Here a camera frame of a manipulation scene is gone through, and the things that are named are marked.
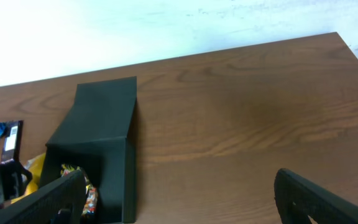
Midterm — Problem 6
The yellow snack bag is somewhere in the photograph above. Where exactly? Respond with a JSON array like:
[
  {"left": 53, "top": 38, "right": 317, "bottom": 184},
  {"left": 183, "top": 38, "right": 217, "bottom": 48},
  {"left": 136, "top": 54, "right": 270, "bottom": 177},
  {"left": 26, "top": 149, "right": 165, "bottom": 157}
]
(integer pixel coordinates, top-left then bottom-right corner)
[{"left": 11, "top": 153, "right": 46, "bottom": 203}]

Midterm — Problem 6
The Haribo gummy bag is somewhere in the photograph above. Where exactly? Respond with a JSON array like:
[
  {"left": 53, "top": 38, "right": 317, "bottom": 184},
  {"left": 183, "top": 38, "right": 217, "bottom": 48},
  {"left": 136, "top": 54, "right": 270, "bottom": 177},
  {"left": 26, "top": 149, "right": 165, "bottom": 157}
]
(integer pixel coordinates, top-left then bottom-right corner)
[{"left": 60, "top": 164, "right": 98, "bottom": 223}]

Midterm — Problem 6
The dark purple chocolate bar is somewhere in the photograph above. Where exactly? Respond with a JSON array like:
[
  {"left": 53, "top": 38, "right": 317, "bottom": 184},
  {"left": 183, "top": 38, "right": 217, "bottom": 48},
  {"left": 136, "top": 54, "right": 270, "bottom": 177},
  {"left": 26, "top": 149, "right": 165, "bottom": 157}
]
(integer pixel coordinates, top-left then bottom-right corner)
[{"left": 1, "top": 120, "right": 24, "bottom": 163}]

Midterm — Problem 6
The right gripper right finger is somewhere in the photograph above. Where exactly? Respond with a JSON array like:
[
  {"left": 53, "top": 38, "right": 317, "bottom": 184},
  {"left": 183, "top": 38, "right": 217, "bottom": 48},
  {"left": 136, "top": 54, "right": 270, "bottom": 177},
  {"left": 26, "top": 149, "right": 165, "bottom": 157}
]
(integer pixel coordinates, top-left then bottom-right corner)
[{"left": 274, "top": 169, "right": 358, "bottom": 224}]

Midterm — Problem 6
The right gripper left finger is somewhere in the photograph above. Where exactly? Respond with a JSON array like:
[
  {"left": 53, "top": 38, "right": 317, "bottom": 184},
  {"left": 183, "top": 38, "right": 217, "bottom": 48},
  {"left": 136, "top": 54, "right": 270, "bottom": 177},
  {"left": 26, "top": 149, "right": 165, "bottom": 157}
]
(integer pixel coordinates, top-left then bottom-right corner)
[{"left": 0, "top": 170, "right": 86, "bottom": 224}]

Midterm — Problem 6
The black box with lid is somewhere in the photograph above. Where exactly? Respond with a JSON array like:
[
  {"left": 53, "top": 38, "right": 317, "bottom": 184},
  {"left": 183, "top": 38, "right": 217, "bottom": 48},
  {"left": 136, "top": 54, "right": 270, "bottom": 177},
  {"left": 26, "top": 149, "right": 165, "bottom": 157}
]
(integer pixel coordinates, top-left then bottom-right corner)
[{"left": 40, "top": 77, "right": 137, "bottom": 223}]

